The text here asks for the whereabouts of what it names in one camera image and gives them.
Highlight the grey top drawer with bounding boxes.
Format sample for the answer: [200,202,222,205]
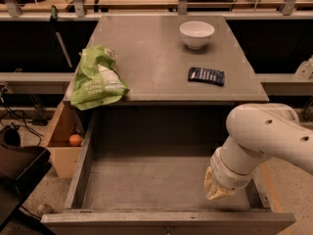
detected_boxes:
[42,106,295,235]

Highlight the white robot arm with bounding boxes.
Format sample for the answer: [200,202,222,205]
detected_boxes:
[203,103,313,200]

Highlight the grey drawer cabinet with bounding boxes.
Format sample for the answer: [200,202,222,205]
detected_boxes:
[87,16,268,157]

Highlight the dark blue snack packet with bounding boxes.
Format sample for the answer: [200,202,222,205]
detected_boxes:
[188,67,225,86]

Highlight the orange ball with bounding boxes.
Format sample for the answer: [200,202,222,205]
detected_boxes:
[68,134,82,147]

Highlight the wooden box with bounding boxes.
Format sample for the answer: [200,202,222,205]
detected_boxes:
[46,102,82,179]

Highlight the white ceramic bowl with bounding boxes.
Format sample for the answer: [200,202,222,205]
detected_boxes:
[180,21,215,49]

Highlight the green chip bag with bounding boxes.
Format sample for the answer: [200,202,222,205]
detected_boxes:
[70,45,129,111]

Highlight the black bin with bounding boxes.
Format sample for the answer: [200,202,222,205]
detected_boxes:
[0,126,54,235]

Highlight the green handled screwdriver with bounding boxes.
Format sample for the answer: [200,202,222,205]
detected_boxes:
[50,5,73,69]

